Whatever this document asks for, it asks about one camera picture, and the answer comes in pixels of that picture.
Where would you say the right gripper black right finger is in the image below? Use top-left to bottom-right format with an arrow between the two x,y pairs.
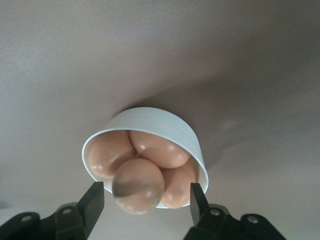
183,182 -> 242,240

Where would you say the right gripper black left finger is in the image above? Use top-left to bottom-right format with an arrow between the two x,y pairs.
39,181 -> 105,240

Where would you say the brown egg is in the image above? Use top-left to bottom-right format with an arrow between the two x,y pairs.
129,129 -> 191,169
111,157 -> 166,215
158,159 -> 198,209
88,129 -> 137,179

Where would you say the white round bowl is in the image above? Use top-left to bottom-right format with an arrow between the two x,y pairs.
81,106 -> 210,210

